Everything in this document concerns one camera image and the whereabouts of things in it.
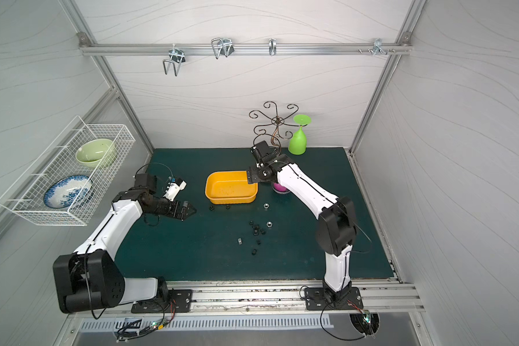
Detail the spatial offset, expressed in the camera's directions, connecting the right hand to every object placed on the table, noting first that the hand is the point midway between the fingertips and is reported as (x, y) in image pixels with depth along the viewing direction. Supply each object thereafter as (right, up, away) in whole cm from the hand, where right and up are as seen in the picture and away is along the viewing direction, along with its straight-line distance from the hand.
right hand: (257, 173), depth 88 cm
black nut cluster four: (+2, -25, +1) cm, 25 cm away
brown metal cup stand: (+7, +18, +4) cm, 20 cm away
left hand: (-28, -14, -4) cm, 32 cm away
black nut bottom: (-1, -31, -3) cm, 31 cm away
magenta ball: (+10, -7, +12) cm, 17 cm away
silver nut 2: (+5, -22, +3) cm, 23 cm away
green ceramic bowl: (-54, +7, -16) cm, 57 cm away
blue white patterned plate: (-56, -5, -24) cm, 61 cm away
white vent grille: (-16, -50, -17) cm, 55 cm away
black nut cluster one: (-3, -22, +5) cm, 23 cm away
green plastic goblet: (+17, +12, +4) cm, 21 cm away
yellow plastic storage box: (-14, -7, +16) cm, 23 cm away
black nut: (-22, -16, +10) cm, 29 cm away
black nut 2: (-14, -16, +11) cm, 24 cm away
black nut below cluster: (0, -28, 0) cm, 28 cm away
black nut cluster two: (-1, -23, +3) cm, 23 cm away
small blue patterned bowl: (+10, -9, +12) cm, 18 cm away
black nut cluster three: (-1, -25, +2) cm, 25 cm away
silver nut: (+4, -15, +11) cm, 19 cm away
